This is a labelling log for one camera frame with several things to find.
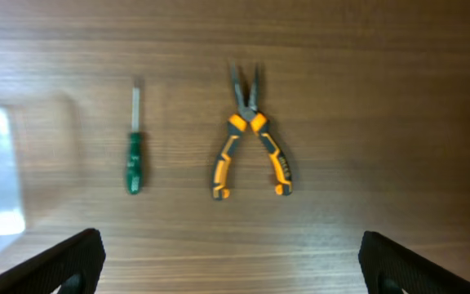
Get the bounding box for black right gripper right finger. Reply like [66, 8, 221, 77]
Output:
[358, 231, 470, 294]

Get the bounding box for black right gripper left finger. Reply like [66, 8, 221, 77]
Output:
[0, 229, 106, 294]

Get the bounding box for green handle screwdriver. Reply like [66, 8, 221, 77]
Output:
[126, 86, 143, 194]

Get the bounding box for orange black needle-nose pliers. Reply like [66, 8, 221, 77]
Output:
[211, 63, 294, 202]

